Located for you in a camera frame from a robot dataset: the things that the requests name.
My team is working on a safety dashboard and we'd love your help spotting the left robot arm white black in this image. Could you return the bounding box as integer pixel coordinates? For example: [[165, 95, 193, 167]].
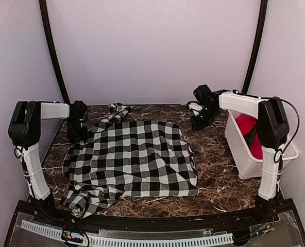
[[8, 101, 88, 203]]

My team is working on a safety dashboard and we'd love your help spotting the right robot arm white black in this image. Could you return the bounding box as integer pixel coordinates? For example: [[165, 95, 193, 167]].
[[188, 85, 292, 223]]

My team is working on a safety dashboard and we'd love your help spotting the black front rail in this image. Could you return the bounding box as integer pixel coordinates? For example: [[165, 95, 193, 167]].
[[13, 200, 285, 233]]

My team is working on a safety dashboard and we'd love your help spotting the right black frame post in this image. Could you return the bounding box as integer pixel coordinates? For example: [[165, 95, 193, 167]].
[[241, 0, 268, 94]]

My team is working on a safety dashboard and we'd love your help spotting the left black frame post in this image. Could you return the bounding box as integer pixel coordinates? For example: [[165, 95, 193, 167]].
[[38, 0, 71, 103]]

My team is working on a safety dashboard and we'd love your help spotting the red garment in bin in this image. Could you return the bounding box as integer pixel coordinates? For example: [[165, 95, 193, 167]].
[[235, 114, 263, 160]]

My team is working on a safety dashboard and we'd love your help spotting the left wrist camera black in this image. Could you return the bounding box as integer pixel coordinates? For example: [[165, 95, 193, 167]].
[[69, 100, 88, 122]]

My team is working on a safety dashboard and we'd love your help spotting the white slotted cable duct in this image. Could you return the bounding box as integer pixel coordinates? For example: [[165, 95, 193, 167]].
[[21, 220, 233, 246]]

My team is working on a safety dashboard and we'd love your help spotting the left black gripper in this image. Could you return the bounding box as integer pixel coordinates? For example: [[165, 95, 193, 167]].
[[66, 119, 88, 144]]

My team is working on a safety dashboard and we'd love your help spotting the black white checkered shirt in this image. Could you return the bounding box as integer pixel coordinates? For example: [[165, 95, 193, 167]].
[[60, 103, 199, 218]]

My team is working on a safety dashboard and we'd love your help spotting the black frame post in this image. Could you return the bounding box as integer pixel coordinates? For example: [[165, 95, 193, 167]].
[[38, 0, 71, 103], [241, 0, 268, 94]]

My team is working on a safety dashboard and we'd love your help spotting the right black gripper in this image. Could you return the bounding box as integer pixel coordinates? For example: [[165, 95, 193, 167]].
[[190, 105, 218, 131]]

